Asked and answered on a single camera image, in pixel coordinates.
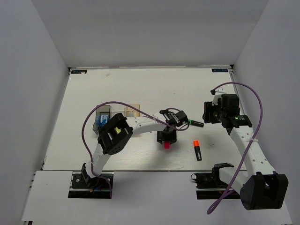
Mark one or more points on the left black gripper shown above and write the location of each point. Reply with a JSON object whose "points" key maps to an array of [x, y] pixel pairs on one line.
{"points": [[172, 138]]}

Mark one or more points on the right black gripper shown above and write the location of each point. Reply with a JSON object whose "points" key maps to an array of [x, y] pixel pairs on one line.
{"points": [[208, 108]]}

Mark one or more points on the pink highlighter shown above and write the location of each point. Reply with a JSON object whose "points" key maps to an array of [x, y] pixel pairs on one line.
{"points": [[167, 145]]}

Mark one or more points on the yellow highlighter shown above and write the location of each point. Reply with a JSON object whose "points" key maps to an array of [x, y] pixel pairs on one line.
{"points": [[117, 130]]}

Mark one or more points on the blue stationery block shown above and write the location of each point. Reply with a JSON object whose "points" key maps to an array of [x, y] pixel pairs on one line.
{"points": [[101, 120]]}

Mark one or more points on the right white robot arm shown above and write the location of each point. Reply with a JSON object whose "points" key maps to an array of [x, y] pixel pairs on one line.
{"points": [[261, 188]]}

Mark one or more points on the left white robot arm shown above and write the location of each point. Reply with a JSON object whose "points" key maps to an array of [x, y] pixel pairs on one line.
{"points": [[115, 134]]}

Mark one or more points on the green highlighter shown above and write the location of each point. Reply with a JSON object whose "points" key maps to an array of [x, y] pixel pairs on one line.
{"points": [[196, 123]]}

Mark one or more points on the orange highlighter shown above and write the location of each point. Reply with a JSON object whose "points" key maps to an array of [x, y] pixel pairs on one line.
{"points": [[197, 150]]}

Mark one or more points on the tan plastic container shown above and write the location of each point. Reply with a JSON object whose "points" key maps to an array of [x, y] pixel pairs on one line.
{"points": [[129, 109]]}

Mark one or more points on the right blue corner label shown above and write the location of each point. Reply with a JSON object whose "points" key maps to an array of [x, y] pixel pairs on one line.
{"points": [[219, 70]]}

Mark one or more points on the blue corner label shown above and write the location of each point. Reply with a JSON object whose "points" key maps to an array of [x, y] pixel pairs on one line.
{"points": [[78, 71], [219, 70]]}

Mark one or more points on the clear plastic container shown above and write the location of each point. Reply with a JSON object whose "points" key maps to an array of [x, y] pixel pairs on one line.
{"points": [[116, 108]]}

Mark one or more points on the dark grey plastic container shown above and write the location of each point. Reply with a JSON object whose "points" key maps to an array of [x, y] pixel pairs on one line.
{"points": [[104, 110]]}

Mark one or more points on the left blue corner label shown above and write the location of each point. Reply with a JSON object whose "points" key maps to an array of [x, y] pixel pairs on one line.
{"points": [[78, 71]]}

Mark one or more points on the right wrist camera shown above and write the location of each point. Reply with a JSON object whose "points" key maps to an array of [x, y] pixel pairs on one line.
{"points": [[217, 93]]}

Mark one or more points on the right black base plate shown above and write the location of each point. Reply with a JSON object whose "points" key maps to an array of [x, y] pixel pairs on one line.
{"points": [[206, 188]]}

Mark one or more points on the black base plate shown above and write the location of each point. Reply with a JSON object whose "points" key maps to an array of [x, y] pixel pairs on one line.
{"points": [[206, 188], [97, 189]]}

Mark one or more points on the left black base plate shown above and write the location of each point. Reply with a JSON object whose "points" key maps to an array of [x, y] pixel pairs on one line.
{"points": [[97, 189]]}

